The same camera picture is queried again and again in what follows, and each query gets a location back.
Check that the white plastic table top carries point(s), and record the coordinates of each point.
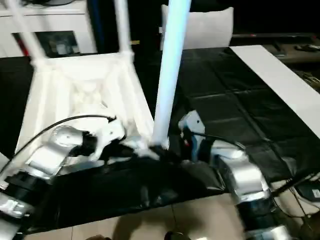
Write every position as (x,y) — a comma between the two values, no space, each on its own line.
(82,95)

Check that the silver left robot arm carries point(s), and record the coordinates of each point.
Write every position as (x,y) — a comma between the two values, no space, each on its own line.
(45,157)

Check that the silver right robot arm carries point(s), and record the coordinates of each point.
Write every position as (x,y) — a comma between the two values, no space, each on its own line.
(245,180)

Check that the black work mat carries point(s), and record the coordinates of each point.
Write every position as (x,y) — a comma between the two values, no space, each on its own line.
(237,100)

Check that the dark round robot part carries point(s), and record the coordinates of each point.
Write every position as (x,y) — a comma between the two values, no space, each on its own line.
(175,236)

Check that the gold sofa label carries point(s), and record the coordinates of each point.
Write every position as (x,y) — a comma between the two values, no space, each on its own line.
(135,42)

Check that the white flat panel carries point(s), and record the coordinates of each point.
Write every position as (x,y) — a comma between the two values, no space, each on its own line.
(280,80)

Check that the black metal stand leg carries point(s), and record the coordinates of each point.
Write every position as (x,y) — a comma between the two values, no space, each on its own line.
(295,182)

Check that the grey printed cushion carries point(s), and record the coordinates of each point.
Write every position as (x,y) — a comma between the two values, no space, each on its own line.
(210,27)

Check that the black sofa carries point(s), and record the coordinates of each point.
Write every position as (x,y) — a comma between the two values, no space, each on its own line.
(107,25)

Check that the grey round floor pedal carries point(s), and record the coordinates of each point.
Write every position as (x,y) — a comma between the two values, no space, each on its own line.
(310,191)

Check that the black flat television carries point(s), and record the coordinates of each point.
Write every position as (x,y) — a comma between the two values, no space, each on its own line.
(272,35)

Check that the brown low bench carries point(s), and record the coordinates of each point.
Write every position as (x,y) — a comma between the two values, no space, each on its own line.
(297,55)

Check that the white glass-door cabinet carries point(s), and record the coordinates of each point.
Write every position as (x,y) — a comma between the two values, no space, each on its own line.
(50,22)

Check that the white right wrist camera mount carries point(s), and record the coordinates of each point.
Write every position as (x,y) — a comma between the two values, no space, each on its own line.
(193,122)

